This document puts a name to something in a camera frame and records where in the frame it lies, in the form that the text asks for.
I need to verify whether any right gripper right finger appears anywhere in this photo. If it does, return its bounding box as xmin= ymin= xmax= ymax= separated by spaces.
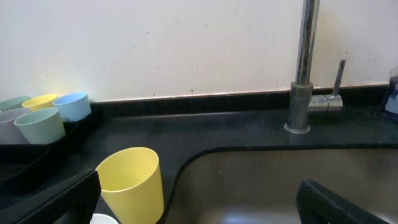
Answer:
xmin=295 ymin=179 xmax=389 ymax=224

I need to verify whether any grey cup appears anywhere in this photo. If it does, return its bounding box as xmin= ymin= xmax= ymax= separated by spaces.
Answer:
xmin=0 ymin=107 xmax=31 ymax=146

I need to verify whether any yellow cup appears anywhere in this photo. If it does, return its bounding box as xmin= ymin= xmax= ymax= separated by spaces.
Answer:
xmin=21 ymin=93 xmax=59 ymax=112
xmin=95 ymin=147 xmax=165 ymax=224

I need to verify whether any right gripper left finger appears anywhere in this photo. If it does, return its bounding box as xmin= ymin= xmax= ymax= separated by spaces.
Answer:
xmin=0 ymin=169 xmax=102 ymax=224

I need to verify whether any steel tap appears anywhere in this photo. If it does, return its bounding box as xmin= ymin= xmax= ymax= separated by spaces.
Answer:
xmin=284 ymin=0 xmax=346 ymax=134

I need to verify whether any blue cup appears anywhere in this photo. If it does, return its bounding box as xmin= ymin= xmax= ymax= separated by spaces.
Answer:
xmin=52 ymin=91 xmax=92 ymax=123

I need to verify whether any blue soap bottle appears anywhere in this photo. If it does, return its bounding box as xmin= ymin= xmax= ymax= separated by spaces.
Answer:
xmin=379 ymin=67 xmax=398 ymax=122

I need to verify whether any white cup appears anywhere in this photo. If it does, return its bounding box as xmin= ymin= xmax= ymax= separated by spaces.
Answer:
xmin=90 ymin=213 xmax=119 ymax=224

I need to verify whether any steel sink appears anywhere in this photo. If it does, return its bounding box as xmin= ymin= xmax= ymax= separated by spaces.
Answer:
xmin=161 ymin=146 xmax=398 ymax=224

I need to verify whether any green cup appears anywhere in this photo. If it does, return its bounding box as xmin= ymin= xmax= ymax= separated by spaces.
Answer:
xmin=0 ymin=95 xmax=31 ymax=113
xmin=14 ymin=107 xmax=67 ymax=145

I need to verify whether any black tray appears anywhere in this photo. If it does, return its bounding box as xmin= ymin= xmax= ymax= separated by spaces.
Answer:
xmin=0 ymin=107 xmax=101 ymax=195

